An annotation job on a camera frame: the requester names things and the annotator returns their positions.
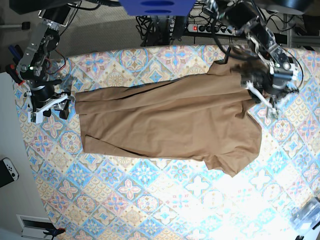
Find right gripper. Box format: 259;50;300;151
24;79;75;124

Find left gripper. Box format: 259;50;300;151
241;72;299;118

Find brown t-shirt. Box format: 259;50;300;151
75;60;266;176

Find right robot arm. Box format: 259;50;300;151
15;5;74;124

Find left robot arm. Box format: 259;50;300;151
205;0;299;119

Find red and black clamp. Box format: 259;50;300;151
5;64;25;86

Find white power strip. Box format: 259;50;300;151
187;23;234;36

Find game console with white controller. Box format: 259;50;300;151
0;157;19;188

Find patterned tablecloth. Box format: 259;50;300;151
13;49;320;240

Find white floor vent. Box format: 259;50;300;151
16;214;54;240

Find black clamp bottom edge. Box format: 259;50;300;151
43;226;66;238

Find clear plastic box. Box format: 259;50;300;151
290;197;320;235

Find blue handled tool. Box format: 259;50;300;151
8;44;24;65

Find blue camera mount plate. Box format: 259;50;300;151
119;0;196;16

